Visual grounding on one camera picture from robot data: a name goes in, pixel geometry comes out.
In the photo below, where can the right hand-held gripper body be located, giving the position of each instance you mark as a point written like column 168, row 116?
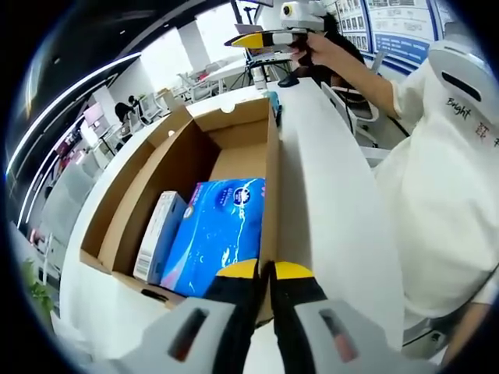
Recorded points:
column 308, row 17

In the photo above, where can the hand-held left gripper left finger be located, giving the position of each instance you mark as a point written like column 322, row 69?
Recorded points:
column 218, row 335

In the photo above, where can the green plant in white pot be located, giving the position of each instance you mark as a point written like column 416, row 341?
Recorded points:
column 37, row 288

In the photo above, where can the black computer mouse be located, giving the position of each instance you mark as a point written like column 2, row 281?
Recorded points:
column 288, row 81

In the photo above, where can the blue wall poster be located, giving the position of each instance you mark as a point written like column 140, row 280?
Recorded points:
column 401, row 31

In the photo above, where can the person's right hand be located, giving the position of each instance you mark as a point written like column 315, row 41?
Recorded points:
column 323, row 54

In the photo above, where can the blue wet wipes pack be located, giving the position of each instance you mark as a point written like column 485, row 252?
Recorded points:
column 275, row 103

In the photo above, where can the brown cardboard shoe box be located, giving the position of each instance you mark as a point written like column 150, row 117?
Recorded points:
column 128, row 202

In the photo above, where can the white grey chest device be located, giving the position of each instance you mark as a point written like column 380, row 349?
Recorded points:
column 440, row 54

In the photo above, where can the blue soft item tissue pack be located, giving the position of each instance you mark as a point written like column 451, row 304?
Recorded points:
column 218, row 233

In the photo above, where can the pink wall screen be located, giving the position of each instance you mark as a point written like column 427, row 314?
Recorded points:
column 94, row 116

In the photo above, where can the person in white shirt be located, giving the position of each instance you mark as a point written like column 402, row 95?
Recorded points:
column 436, row 195

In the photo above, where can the small white carton box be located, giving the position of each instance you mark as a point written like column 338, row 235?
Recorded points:
column 156, row 233

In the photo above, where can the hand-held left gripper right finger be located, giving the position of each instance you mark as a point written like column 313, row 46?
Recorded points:
column 308, row 335

